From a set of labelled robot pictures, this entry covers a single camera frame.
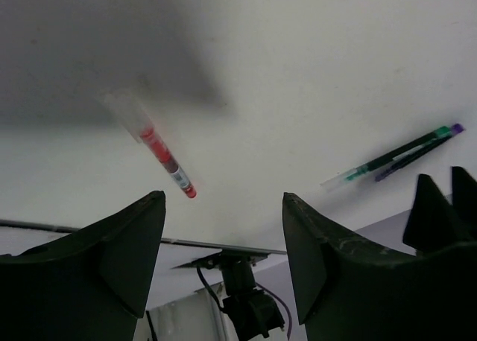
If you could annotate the red gel pen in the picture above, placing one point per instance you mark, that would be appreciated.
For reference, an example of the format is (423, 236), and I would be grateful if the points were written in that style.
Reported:
(126, 108)

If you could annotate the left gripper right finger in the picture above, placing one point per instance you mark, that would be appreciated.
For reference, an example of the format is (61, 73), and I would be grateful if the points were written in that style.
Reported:
(347, 287)

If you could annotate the green gel pen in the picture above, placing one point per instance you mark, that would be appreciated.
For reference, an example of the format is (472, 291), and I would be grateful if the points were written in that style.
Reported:
(383, 160)

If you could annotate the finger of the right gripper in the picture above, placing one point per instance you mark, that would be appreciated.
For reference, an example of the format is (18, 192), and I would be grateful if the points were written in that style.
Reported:
(432, 221)
(464, 198)

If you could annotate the purple gel pen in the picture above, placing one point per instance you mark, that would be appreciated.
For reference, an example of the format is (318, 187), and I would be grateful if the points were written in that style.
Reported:
(422, 151)

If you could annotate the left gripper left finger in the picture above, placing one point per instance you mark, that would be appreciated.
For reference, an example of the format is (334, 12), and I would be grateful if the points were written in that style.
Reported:
(92, 284)

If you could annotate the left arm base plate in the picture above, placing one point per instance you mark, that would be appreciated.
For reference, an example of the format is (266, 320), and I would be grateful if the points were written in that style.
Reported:
(227, 253)

